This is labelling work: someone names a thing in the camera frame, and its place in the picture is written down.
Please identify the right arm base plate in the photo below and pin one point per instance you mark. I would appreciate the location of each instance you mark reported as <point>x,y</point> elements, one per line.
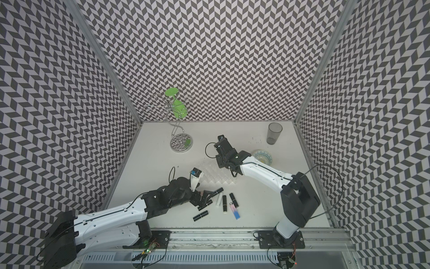
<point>273,240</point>

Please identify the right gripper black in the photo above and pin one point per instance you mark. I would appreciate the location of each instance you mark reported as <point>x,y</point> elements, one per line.
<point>220,163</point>

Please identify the clear plastic lipstick organizer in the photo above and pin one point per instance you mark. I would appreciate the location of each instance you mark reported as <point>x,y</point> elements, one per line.
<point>214,174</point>

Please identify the wire jewelry tree green leaves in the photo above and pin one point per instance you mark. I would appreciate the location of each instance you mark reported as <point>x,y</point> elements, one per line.
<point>175,111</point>

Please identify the grey translucent cup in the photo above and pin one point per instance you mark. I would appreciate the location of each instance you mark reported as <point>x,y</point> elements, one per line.
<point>274,131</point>

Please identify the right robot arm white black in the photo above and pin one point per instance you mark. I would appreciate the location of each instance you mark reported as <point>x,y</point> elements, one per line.
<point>299,199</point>

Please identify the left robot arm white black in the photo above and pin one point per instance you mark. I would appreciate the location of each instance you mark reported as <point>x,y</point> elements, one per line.
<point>71,236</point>

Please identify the aluminium front rail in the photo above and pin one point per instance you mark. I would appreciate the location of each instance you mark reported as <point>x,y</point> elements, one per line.
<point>309,239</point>

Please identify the patterned small bowl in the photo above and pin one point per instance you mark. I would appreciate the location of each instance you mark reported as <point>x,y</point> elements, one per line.
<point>263,156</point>

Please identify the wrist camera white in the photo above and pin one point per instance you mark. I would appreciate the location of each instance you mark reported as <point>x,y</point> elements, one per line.
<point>221,138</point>
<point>195,176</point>

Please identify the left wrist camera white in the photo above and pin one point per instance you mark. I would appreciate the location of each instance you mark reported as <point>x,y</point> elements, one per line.
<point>195,176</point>

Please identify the black square lipstick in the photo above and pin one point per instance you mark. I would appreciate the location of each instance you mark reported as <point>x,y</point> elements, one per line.
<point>233,200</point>

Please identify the pink blue gradient lipstick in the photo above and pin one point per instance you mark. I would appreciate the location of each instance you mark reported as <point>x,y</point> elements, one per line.
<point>234,211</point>

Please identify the black lipstick gold band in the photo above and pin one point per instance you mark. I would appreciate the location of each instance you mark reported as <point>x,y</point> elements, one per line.
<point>224,203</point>

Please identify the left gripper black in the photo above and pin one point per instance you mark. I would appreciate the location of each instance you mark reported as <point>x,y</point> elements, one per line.
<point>196,202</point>

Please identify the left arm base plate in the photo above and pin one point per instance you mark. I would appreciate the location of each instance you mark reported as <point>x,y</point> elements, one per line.
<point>151,239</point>

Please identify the white lipstick tube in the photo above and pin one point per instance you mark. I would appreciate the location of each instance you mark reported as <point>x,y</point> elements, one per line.
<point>219,200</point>

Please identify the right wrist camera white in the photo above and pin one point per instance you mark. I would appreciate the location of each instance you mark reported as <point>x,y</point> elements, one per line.
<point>221,138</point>

